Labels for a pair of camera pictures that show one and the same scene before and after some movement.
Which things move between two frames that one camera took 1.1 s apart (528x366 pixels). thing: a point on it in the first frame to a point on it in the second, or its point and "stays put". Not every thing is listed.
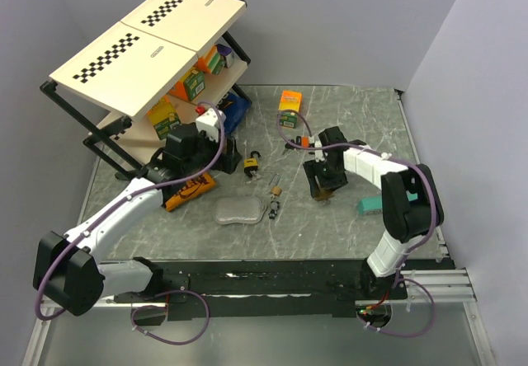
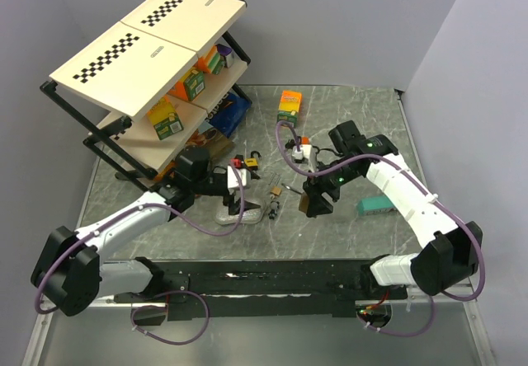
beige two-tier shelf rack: [171, 55] stays put
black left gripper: [228, 161] to [233, 207]
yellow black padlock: [251, 165] stays put
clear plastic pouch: [232, 209] stays put
